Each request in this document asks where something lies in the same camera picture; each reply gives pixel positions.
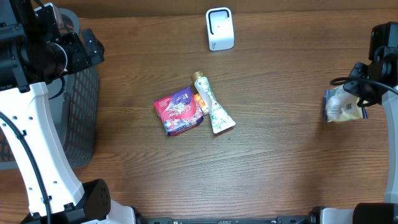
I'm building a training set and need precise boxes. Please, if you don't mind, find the yellow wipes package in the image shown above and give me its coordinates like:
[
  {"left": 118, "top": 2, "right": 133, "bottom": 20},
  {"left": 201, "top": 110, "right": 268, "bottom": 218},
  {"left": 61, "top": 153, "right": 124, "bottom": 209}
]
[{"left": 322, "top": 86, "right": 368, "bottom": 123}]

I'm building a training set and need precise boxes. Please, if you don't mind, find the purple red pad package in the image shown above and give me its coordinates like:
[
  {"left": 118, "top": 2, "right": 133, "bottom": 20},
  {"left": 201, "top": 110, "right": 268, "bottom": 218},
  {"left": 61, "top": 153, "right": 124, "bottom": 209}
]
[{"left": 153, "top": 86, "right": 204, "bottom": 136}]

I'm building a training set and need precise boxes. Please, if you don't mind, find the small orange packet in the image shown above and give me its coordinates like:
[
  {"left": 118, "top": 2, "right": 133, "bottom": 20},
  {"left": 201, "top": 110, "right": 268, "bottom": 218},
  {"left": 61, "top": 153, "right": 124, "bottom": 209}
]
[{"left": 194, "top": 93, "right": 209, "bottom": 116}]

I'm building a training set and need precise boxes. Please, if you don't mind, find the white bottle gold cap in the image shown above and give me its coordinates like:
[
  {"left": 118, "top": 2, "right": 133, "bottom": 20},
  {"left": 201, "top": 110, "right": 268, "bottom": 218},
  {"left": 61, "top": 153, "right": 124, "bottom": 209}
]
[{"left": 192, "top": 71, "right": 236, "bottom": 134}]

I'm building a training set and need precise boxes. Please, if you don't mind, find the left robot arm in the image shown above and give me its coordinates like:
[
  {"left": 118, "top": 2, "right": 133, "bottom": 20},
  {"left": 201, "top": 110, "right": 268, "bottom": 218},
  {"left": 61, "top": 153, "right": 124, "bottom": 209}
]
[{"left": 1, "top": 0, "right": 137, "bottom": 224}]

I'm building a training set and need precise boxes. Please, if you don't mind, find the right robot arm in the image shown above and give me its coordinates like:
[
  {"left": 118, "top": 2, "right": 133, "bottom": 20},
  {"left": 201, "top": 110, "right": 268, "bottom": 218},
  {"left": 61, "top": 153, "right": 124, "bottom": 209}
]
[{"left": 290, "top": 22, "right": 397, "bottom": 224}]

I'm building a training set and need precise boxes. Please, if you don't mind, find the white barcode scanner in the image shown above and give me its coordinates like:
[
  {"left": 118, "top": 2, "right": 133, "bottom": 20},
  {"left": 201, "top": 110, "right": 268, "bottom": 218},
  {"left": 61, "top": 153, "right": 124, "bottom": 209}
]
[{"left": 205, "top": 7, "right": 234, "bottom": 51}]

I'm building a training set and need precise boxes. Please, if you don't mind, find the dark grey plastic basket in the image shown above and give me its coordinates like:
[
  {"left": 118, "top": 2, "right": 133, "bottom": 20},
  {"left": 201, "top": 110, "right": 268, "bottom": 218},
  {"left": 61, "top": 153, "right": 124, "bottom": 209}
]
[{"left": 0, "top": 7, "right": 100, "bottom": 170}]

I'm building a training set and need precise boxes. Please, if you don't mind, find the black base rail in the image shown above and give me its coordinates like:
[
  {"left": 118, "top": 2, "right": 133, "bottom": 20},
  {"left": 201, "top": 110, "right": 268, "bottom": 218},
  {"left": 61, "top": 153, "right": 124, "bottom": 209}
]
[{"left": 136, "top": 215, "right": 307, "bottom": 224}]

